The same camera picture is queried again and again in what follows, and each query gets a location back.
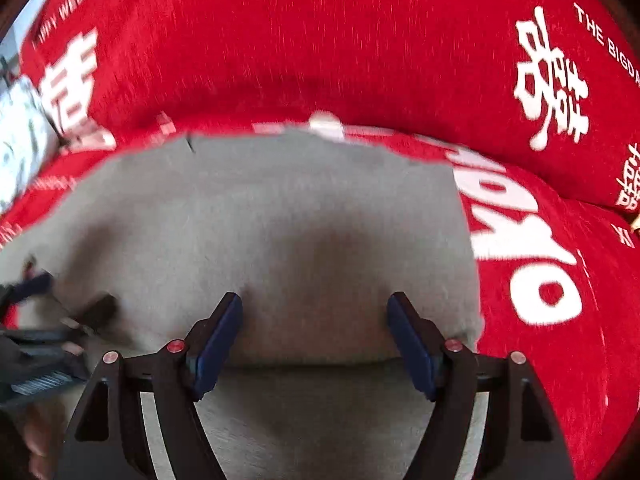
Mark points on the white patterned cloth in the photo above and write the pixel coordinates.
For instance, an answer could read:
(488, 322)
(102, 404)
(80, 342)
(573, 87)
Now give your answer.
(20, 135)

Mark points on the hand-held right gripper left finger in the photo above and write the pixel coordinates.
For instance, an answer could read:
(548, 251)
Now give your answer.
(219, 342)

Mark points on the person's left hand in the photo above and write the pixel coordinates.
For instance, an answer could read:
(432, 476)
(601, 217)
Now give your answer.
(42, 440)

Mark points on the red printed blanket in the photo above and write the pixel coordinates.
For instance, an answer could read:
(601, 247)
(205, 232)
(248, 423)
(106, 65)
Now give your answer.
(320, 45)

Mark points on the grey small garment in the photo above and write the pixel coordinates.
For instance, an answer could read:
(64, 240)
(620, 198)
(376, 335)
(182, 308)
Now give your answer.
(280, 225)

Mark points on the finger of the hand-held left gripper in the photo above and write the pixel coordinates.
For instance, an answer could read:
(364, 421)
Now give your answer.
(97, 312)
(30, 285)

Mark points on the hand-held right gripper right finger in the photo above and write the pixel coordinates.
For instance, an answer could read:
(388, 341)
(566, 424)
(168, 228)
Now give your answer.
(411, 342)

